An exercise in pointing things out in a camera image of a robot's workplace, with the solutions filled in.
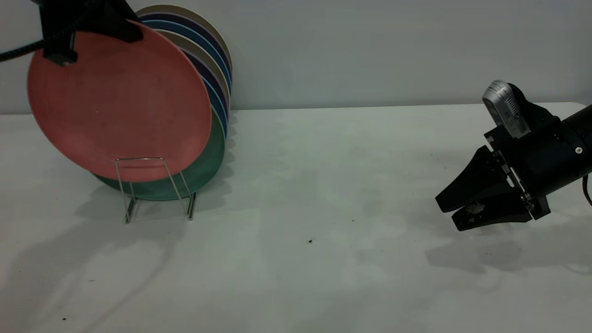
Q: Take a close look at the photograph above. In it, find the stack of racked plates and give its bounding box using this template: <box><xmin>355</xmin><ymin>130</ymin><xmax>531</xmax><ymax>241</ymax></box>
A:
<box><xmin>134</xmin><ymin>5</ymin><xmax>233</xmax><ymax>79</ymax></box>

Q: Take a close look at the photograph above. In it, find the green round plate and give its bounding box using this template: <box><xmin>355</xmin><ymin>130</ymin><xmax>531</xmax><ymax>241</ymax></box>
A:
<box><xmin>92</xmin><ymin>106</ymin><xmax>227</xmax><ymax>202</ymax></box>

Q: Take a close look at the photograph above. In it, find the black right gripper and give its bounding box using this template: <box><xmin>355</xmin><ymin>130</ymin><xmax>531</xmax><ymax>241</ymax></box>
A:
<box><xmin>435</xmin><ymin>117</ymin><xmax>586</xmax><ymax>232</ymax></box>

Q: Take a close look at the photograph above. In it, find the pink round plate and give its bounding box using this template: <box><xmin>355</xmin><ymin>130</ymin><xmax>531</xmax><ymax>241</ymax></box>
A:
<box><xmin>27</xmin><ymin>19</ymin><xmax>212</xmax><ymax>182</ymax></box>

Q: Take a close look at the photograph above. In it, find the beige round plate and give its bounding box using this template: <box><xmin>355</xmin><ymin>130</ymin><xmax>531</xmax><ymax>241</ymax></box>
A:
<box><xmin>157</xmin><ymin>30</ymin><xmax>231</xmax><ymax>109</ymax></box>

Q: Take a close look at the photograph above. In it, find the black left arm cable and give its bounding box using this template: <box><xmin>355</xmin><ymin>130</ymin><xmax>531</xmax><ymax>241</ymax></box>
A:
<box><xmin>0</xmin><ymin>39</ymin><xmax>47</xmax><ymax>63</ymax></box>

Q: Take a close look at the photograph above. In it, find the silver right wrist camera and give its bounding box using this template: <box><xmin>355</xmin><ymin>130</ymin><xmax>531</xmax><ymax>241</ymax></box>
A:
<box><xmin>482</xmin><ymin>80</ymin><xmax>531</xmax><ymax>139</ymax></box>

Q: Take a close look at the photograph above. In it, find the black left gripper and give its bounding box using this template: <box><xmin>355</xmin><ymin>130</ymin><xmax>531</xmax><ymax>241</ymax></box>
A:
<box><xmin>39</xmin><ymin>0</ymin><xmax>144</xmax><ymax>65</ymax></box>

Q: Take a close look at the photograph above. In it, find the metal wire plate rack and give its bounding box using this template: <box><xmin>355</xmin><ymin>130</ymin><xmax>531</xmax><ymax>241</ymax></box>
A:
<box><xmin>115</xmin><ymin>157</ymin><xmax>198</xmax><ymax>225</ymax></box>

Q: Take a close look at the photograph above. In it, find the dark purple round plate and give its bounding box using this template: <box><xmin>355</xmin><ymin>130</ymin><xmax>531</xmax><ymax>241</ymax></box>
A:
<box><xmin>138</xmin><ymin>13</ymin><xmax>233</xmax><ymax>77</ymax></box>
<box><xmin>183</xmin><ymin>46</ymin><xmax>230</xmax><ymax>116</ymax></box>

